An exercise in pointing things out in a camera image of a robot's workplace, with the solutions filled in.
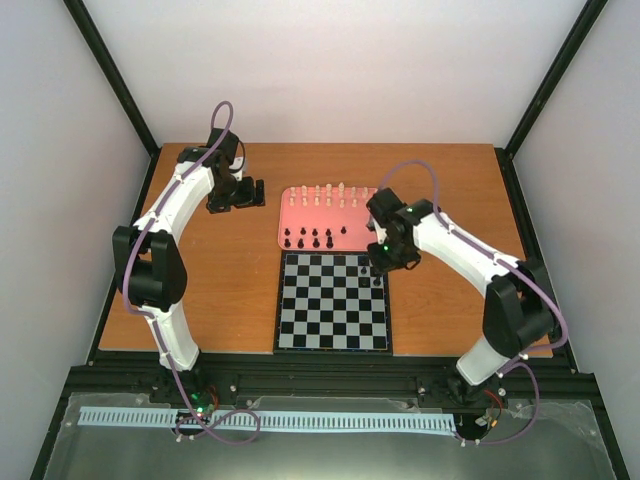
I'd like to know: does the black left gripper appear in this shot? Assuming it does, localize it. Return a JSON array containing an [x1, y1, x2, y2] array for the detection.
[[209, 175, 267, 214]]

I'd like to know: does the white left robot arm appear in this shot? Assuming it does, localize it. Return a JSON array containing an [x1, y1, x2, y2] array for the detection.
[[112, 128, 265, 403]]

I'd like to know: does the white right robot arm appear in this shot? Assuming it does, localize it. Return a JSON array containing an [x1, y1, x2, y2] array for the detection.
[[366, 188, 560, 386]]

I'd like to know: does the pink plastic tray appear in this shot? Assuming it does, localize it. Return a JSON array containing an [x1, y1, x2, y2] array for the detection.
[[278, 185, 377, 252]]

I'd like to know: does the black white chessboard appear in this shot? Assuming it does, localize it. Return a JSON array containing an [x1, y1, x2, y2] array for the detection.
[[274, 251, 393, 354]]

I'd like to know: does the black left frame post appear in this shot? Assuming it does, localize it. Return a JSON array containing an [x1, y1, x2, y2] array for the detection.
[[63, 0, 161, 157]]

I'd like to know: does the black frame post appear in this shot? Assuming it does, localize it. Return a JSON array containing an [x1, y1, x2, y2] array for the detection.
[[504, 0, 608, 161], [63, 0, 161, 157]]

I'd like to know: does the light blue cable duct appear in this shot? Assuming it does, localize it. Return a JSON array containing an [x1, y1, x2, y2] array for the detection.
[[77, 406, 456, 436]]

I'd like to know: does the black aluminium frame base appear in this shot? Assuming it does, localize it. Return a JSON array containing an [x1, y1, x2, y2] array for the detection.
[[29, 144, 631, 480]]

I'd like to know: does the black right frame post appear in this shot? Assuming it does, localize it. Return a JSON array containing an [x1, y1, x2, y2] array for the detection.
[[504, 0, 608, 161]]

